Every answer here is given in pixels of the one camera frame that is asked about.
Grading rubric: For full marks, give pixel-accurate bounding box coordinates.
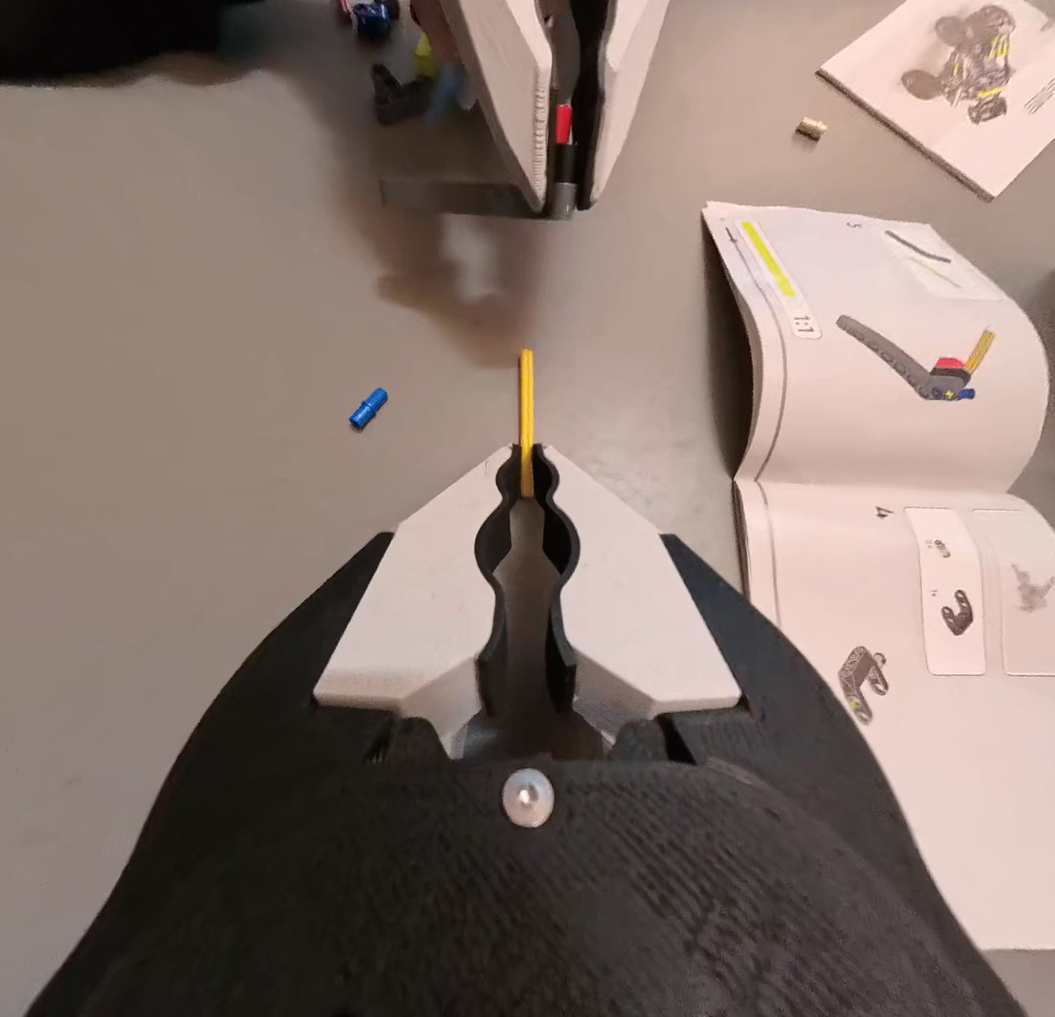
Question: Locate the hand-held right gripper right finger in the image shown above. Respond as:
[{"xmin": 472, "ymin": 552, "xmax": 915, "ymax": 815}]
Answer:
[{"xmin": 532, "ymin": 445, "xmax": 743, "ymax": 758}]

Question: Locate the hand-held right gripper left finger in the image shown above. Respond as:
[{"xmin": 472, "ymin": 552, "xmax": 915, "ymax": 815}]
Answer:
[{"xmin": 313, "ymin": 445, "xmax": 525, "ymax": 761}]

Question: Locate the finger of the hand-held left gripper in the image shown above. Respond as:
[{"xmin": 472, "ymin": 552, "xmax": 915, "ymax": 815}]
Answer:
[
  {"xmin": 424, "ymin": 0, "xmax": 557, "ymax": 212},
  {"xmin": 570, "ymin": 0, "xmax": 682, "ymax": 212}
]

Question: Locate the grey lego beam assembly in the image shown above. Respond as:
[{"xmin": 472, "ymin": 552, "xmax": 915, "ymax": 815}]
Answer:
[{"xmin": 381, "ymin": 102, "xmax": 595, "ymax": 220}]

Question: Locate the yellow lego axle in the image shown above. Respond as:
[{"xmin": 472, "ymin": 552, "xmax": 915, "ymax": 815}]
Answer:
[{"xmin": 519, "ymin": 351, "xmax": 535, "ymax": 497}]

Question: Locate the person's left forearm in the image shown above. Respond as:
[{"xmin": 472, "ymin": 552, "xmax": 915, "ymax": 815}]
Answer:
[{"xmin": 0, "ymin": 0, "xmax": 285, "ymax": 86}]

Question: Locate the light blue lego piece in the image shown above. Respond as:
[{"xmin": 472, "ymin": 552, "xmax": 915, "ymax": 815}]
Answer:
[{"xmin": 429, "ymin": 64, "xmax": 473, "ymax": 121}]

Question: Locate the black lego connector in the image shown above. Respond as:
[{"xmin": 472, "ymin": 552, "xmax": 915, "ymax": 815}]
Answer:
[{"xmin": 371, "ymin": 62, "xmax": 435, "ymax": 124}]

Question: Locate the small white lego leaflet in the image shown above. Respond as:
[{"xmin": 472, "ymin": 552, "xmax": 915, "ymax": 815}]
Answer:
[{"xmin": 818, "ymin": 0, "xmax": 1055, "ymax": 202}]

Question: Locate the open lego instruction booklet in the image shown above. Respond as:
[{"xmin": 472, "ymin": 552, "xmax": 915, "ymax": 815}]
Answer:
[{"xmin": 702, "ymin": 201, "xmax": 1055, "ymax": 950}]

